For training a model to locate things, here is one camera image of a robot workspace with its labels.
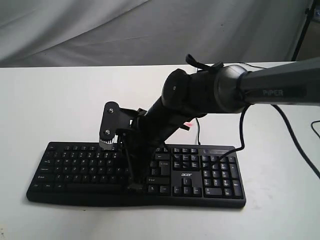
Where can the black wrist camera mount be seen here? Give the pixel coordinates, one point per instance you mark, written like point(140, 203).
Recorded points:
point(115, 122)

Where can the grey backdrop cloth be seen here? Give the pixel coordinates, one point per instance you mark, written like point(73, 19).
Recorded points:
point(69, 33)

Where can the black tripod stand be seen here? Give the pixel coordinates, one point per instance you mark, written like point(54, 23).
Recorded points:
point(309, 13)

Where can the black cable loop right edge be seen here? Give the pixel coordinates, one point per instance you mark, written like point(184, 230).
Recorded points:
point(312, 126)

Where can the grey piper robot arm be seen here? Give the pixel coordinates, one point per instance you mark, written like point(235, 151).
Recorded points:
point(214, 89)

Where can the black acer keyboard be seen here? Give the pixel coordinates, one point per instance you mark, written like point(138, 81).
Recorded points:
point(83, 174)

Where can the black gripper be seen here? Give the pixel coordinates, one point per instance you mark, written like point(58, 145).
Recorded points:
point(141, 132)

